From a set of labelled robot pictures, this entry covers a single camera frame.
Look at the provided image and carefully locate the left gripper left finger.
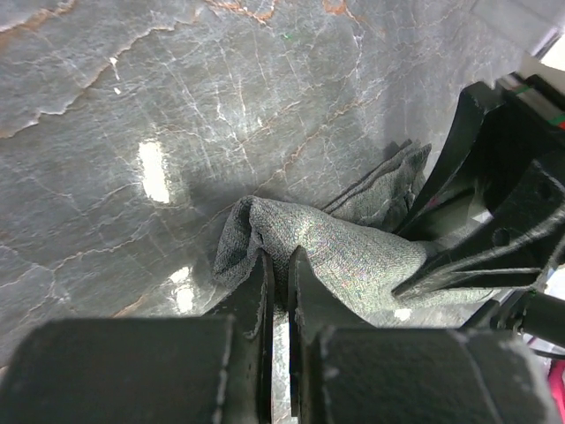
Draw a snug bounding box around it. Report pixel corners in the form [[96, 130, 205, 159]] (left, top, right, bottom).
[[1, 252, 275, 423]]

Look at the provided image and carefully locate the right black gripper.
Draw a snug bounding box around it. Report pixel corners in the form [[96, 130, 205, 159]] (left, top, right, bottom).
[[392, 74, 564, 299]]

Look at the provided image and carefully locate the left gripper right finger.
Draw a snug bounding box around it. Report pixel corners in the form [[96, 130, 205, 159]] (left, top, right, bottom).
[[288, 248, 561, 423]]

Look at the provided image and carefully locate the grey cloth napkin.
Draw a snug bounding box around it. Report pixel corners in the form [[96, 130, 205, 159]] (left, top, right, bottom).
[[213, 140, 495, 326]]

